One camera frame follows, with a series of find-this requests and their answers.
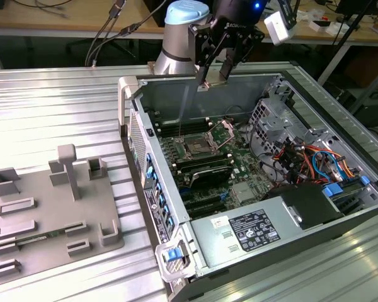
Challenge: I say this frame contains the silver square CPU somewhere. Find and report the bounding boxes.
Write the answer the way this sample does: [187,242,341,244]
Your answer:
[204,67,229,87]

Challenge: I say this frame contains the green motherboard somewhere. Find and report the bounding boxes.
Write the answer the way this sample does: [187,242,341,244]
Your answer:
[157,116,272,218]

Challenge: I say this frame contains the blue disk carrier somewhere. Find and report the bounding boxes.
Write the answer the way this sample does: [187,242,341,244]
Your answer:
[323,184,344,199]

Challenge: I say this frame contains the long wooden desk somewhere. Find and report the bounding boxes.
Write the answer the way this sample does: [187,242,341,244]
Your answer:
[0,0,378,48]

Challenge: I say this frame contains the silver chipset heatsink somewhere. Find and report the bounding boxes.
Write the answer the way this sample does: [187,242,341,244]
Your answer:
[231,182,256,204]

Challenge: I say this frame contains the coloured wire bundle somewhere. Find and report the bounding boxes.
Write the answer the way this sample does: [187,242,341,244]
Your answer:
[269,141,358,186]

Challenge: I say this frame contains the black RAM slot row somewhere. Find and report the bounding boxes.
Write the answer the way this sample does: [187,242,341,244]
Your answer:
[176,152,231,174]
[156,118,214,137]

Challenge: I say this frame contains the grey case latch blue tab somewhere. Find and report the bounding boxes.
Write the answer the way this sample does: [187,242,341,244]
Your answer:
[156,240,196,282]

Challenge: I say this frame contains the open black PC case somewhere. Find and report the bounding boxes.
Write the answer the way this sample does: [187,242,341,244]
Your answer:
[118,69,378,302]

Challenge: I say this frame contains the grey plastic parts rack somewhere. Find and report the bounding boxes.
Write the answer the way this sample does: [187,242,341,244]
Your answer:
[0,144,127,287]

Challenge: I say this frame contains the black monitor stand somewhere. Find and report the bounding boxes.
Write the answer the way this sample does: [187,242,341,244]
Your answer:
[332,0,377,45]

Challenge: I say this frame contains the metal socket cover frame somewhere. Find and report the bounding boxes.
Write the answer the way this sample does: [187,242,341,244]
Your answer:
[207,119,237,148]

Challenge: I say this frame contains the black graphics card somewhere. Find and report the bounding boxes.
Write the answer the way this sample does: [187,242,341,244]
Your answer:
[188,165,232,189]

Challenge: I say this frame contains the CPU socket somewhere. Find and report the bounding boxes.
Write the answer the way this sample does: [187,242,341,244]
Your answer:
[182,133,215,158]

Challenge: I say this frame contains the black expansion slot row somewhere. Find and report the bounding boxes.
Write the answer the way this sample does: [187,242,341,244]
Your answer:
[184,191,227,218]

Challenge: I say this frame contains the black plastic shroud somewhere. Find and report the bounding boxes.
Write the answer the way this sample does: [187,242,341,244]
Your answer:
[261,184,346,230]

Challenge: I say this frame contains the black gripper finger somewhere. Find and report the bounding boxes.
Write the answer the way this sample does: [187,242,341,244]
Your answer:
[188,22,223,85]
[219,26,265,81]

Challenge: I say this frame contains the white small boxes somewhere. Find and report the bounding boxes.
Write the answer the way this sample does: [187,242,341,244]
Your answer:
[308,20,350,35]

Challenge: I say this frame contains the perforated silver drive cage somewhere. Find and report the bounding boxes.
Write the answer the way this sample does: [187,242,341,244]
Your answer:
[248,97,303,152]

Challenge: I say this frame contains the silver power supply unit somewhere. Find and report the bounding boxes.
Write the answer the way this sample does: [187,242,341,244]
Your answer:
[188,196,303,268]

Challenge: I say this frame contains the black computer under desk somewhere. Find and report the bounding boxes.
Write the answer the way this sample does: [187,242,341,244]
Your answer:
[354,91,378,126]

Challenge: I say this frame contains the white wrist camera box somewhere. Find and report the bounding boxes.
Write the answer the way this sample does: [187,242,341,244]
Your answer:
[263,11,295,47]

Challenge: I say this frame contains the green RAM stick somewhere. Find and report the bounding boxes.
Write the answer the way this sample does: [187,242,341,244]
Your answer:
[15,228,70,245]

